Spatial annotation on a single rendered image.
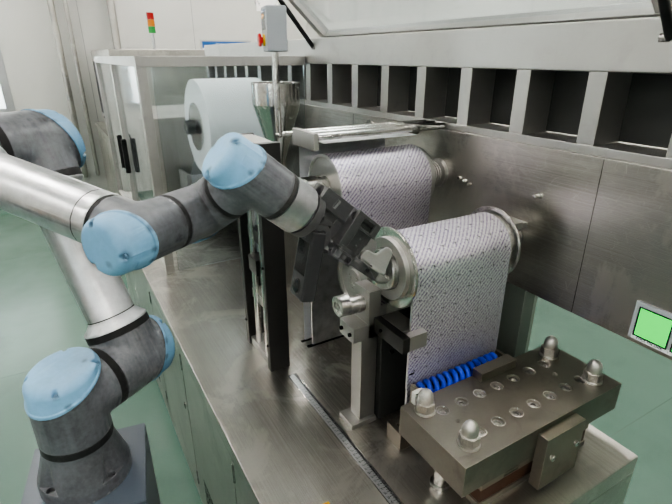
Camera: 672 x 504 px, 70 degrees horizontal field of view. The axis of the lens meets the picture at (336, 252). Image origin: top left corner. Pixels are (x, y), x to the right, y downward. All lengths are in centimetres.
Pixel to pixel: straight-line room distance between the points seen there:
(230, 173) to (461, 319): 54
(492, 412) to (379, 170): 52
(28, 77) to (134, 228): 557
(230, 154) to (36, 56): 556
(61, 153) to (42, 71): 518
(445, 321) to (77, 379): 63
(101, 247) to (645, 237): 81
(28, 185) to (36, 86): 541
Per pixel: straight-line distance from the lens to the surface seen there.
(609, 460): 110
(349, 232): 71
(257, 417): 107
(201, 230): 67
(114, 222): 59
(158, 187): 165
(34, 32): 613
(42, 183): 72
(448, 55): 119
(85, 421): 92
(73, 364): 92
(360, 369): 96
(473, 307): 96
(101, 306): 96
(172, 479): 226
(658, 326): 95
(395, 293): 85
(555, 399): 98
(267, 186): 63
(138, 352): 96
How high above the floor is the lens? 160
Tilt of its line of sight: 22 degrees down
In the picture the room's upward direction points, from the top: straight up
